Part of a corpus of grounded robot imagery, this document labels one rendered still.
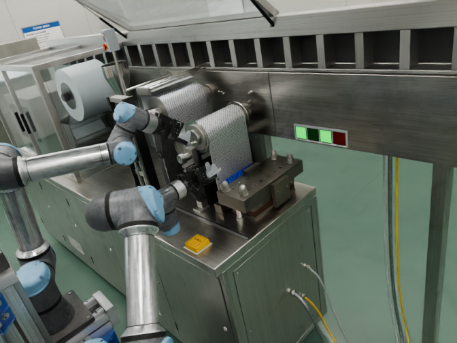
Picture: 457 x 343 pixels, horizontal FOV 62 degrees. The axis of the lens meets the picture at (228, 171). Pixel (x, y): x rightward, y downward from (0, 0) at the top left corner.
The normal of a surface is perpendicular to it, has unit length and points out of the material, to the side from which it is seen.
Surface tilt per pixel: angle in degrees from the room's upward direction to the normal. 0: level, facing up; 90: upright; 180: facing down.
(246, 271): 90
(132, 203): 41
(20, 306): 90
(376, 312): 0
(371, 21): 90
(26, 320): 90
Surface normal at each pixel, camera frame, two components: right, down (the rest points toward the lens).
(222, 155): 0.70, 0.20
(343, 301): -0.18, -0.88
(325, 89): -0.69, 0.43
